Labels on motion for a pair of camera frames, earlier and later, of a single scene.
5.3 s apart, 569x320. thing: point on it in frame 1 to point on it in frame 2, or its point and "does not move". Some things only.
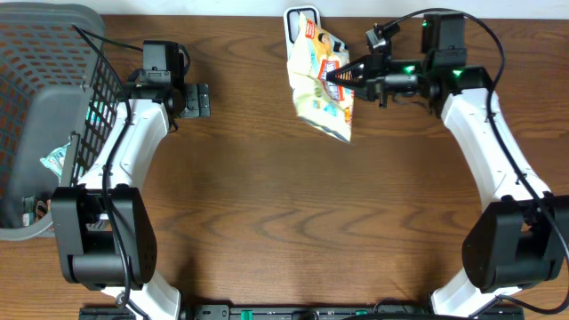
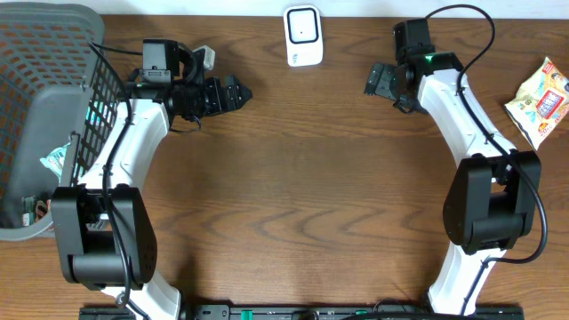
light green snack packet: (55, 160) does not move
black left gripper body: (197, 100) to (220, 96)
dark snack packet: (34, 209) does not move
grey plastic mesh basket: (60, 95) does not move
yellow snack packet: (322, 102) to (540, 102)
